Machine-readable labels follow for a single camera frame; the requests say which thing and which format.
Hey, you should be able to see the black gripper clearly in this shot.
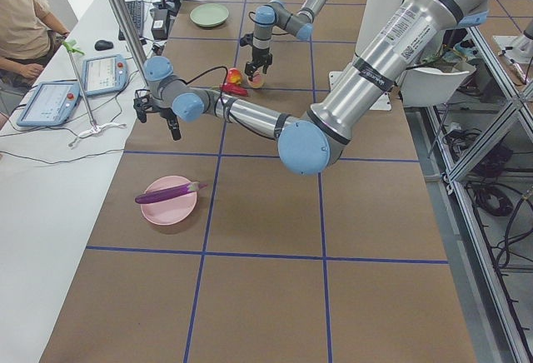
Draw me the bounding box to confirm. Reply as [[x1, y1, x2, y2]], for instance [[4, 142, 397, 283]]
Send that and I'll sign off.
[[245, 46, 272, 79], [133, 90, 182, 141]]

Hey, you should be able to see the yellow pink peach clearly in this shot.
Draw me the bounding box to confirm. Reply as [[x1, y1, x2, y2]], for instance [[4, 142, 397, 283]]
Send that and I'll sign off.
[[247, 71, 265, 89]]

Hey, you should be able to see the red chili pepper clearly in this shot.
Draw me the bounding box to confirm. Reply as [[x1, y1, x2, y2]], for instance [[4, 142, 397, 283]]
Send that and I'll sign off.
[[211, 83, 249, 97]]

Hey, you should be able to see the purple eggplant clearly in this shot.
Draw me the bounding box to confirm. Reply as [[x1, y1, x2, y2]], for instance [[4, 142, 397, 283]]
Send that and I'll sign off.
[[135, 181, 207, 205]]

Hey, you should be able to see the red pomegranate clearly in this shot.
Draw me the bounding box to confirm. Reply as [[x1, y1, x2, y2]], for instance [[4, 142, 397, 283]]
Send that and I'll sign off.
[[225, 67, 243, 86]]

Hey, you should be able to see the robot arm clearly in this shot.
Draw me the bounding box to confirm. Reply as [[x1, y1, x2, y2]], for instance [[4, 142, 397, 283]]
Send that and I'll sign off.
[[240, 0, 328, 88], [143, 0, 488, 175]]

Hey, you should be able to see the far blue teach pendant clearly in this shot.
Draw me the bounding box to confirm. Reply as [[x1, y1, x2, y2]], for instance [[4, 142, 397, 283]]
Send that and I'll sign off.
[[82, 54, 129, 97]]

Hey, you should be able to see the blue teach pendant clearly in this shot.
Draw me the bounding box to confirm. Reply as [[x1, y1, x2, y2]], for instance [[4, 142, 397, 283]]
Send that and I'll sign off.
[[17, 82, 80, 127], [82, 54, 129, 97]]

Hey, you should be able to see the green plate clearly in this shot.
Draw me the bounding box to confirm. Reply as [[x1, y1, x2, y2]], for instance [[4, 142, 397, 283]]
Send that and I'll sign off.
[[190, 3, 229, 28]]

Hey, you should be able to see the black power adapter box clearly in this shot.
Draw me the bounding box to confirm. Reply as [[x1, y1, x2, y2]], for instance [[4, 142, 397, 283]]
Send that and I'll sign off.
[[151, 8, 170, 40]]

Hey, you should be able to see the black computer mouse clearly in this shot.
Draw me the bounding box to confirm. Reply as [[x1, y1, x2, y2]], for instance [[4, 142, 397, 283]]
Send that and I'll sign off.
[[94, 39, 114, 51]]

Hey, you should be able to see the pink plate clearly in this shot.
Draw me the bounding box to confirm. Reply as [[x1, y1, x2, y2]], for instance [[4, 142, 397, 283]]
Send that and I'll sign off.
[[140, 176, 197, 226]]

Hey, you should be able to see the near blue teach pendant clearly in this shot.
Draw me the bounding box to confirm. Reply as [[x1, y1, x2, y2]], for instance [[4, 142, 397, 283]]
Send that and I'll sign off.
[[17, 82, 80, 127]]

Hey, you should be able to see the black keyboard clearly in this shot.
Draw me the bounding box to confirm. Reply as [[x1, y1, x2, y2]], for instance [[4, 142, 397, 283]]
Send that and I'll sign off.
[[125, 0, 145, 38]]

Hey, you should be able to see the thin metal stand rod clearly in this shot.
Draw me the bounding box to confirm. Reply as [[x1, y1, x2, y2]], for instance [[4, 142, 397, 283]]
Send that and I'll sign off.
[[62, 40, 127, 147]]

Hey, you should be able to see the white plastic bin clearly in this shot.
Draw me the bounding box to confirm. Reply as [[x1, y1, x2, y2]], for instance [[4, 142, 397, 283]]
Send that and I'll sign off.
[[400, 62, 476, 107]]

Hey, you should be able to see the seated person beige shirt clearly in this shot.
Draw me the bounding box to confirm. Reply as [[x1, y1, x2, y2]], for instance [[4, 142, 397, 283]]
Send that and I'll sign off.
[[0, 0, 72, 89]]

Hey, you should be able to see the aluminium frame post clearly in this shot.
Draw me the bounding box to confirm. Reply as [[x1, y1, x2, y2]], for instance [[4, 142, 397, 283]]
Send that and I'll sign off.
[[108, 0, 150, 88]]

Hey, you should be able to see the aluminium frame rack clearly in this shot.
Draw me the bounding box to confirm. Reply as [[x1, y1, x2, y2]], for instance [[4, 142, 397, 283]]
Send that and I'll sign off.
[[427, 28, 532, 362]]

